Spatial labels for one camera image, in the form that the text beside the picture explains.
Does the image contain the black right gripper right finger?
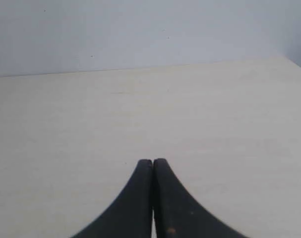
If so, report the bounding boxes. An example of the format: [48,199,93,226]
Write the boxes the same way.
[153,158,245,238]

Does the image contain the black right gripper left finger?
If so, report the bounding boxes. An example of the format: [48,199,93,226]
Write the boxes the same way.
[74,159,153,238]

